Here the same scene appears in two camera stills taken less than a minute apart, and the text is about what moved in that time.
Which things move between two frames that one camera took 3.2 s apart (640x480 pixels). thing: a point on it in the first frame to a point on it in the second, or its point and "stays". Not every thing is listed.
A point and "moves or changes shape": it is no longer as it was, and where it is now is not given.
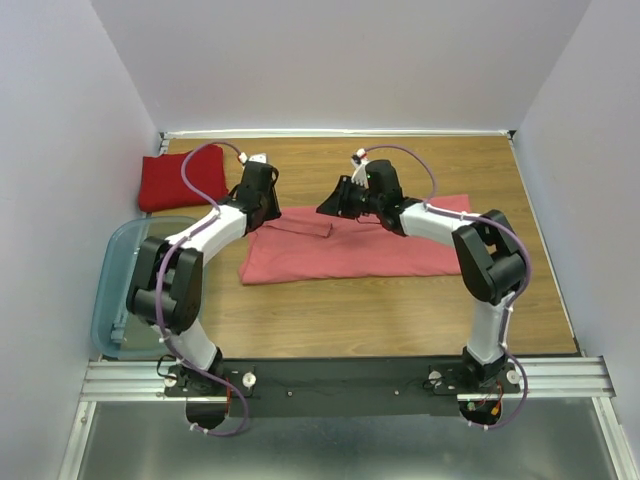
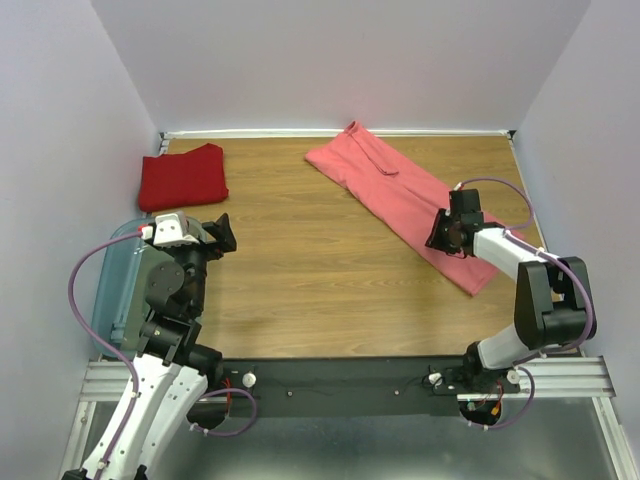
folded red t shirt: x=161 y=185 stays
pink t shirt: x=308 y=246 moves or changes shape
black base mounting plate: x=346 y=387 stays
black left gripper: x=274 y=211 to x=221 y=230
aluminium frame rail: x=548 y=378 stays
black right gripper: x=337 y=203 to x=434 y=239
